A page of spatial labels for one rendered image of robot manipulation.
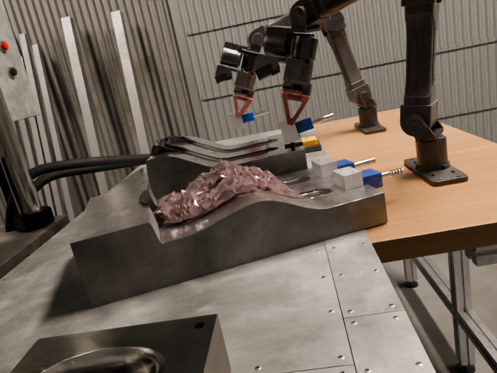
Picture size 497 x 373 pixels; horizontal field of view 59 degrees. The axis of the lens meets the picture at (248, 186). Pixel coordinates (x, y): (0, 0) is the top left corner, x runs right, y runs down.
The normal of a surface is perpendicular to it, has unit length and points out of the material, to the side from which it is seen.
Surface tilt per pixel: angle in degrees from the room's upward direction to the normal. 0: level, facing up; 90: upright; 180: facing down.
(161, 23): 90
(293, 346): 0
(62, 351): 0
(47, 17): 90
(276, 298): 0
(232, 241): 90
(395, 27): 90
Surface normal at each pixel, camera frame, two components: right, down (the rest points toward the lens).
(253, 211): 0.23, 0.22
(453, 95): -0.04, 0.29
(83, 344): -0.19, -0.94
